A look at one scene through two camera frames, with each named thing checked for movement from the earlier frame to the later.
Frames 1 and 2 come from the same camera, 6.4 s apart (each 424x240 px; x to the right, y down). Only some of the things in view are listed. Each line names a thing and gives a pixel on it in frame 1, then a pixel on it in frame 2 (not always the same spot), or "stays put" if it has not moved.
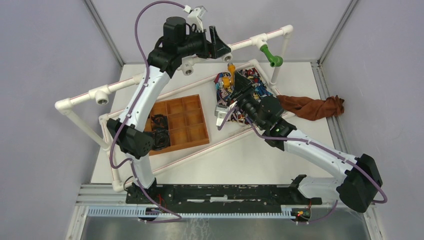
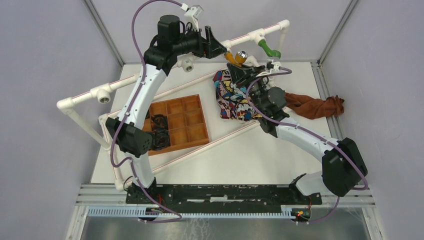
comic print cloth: (235, 114) stays put
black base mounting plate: (219, 198) stays put
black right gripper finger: (236, 94) → (251, 71)
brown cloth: (312, 109) stays put
